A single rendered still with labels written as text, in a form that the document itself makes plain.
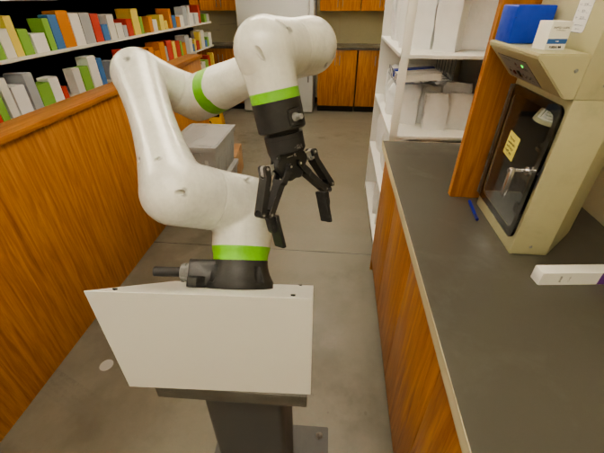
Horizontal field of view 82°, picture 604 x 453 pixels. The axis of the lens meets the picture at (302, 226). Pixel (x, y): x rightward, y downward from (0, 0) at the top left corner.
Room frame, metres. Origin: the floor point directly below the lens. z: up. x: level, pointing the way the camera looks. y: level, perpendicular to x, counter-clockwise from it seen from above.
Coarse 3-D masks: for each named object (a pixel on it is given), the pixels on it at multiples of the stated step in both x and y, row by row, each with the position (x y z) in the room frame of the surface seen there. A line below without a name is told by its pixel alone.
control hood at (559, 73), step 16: (496, 48) 1.14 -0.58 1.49; (512, 48) 1.02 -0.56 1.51; (528, 48) 0.98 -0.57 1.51; (528, 64) 0.95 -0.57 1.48; (544, 64) 0.87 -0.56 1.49; (560, 64) 0.87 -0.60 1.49; (576, 64) 0.86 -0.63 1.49; (544, 80) 0.91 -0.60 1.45; (560, 80) 0.87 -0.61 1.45; (576, 80) 0.86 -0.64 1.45; (560, 96) 0.87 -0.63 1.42
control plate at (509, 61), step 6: (504, 60) 1.14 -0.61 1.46; (510, 60) 1.08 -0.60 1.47; (516, 60) 1.03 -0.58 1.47; (510, 66) 1.12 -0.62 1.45; (516, 66) 1.06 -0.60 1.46; (522, 66) 1.00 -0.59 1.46; (516, 72) 1.09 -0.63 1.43; (522, 72) 1.04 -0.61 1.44; (528, 72) 0.98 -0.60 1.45; (522, 78) 1.07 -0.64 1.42; (528, 78) 1.01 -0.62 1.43; (534, 78) 0.97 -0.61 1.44; (534, 84) 1.00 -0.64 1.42
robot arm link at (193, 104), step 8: (184, 72) 0.99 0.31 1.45; (200, 72) 0.95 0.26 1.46; (192, 80) 0.95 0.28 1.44; (200, 80) 0.92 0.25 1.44; (184, 88) 0.95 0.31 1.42; (192, 88) 0.94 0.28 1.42; (200, 88) 0.92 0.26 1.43; (184, 96) 0.94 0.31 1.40; (192, 96) 0.94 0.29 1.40; (200, 96) 0.92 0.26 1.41; (184, 104) 0.95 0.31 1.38; (192, 104) 0.94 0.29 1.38; (200, 104) 0.93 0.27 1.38; (208, 104) 0.92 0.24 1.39; (176, 112) 0.97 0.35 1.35; (184, 112) 0.96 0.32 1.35; (192, 112) 0.96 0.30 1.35; (200, 112) 0.95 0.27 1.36; (208, 112) 0.94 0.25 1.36; (216, 112) 0.94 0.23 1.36; (200, 120) 1.00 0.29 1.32
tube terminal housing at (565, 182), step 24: (552, 0) 1.12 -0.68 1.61; (576, 0) 1.01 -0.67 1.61; (600, 0) 0.91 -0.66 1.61; (600, 24) 0.88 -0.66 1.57; (576, 48) 0.93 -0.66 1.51; (600, 48) 0.86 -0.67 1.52; (600, 72) 0.86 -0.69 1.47; (552, 96) 0.95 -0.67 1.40; (576, 96) 0.86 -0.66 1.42; (600, 96) 0.86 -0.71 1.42; (576, 120) 0.86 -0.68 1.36; (600, 120) 0.85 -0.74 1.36; (552, 144) 0.87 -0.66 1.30; (576, 144) 0.86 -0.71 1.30; (600, 144) 0.85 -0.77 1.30; (552, 168) 0.86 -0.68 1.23; (576, 168) 0.85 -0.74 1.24; (600, 168) 0.97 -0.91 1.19; (552, 192) 0.86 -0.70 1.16; (576, 192) 0.85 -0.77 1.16; (528, 216) 0.86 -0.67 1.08; (552, 216) 0.85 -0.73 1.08; (576, 216) 0.97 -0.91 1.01; (504, 240) 0.91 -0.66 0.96; (528, 240) 0.86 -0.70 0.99; (552, 240) 0.85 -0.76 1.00
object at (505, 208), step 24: (528, 96) 1.05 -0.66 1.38; (504, 120) 1.15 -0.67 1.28; (528, 120) 1.00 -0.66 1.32; (552, 120) 0.89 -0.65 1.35; (504, 144) 1.09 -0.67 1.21; (528, 144) 0.96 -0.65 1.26; (504, 168) 1.04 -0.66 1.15; (480, 192) 1.15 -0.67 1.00; (528, 192) 0.87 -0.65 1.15; (504, 216) 0.94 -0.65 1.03
